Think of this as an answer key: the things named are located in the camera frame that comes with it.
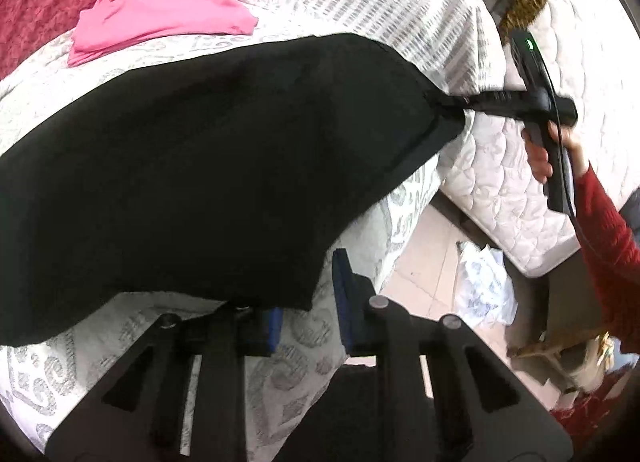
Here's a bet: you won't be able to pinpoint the crumpled white plastic bag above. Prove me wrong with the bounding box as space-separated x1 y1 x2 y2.
454 241 518 328

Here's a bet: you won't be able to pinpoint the cardboard box clutter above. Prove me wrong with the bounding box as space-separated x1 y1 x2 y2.
506 255 639 451

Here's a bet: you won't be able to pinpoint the white grey patterned bedsheet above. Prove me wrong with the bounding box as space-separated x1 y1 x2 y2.
1 0 506 461

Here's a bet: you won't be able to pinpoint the black pants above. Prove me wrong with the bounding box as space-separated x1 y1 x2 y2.
1 33 465 346

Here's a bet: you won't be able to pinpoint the person right hand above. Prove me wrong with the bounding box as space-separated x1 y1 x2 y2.
520 121 590 186

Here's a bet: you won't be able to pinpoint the red sleeved right forearm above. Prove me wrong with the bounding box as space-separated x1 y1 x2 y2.
575 169 639 354

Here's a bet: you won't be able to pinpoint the white quilted mattress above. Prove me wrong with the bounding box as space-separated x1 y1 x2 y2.
442 0 639 278

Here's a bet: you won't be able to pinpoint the pink folded garment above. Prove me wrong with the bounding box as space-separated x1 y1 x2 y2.
67 0 258 67

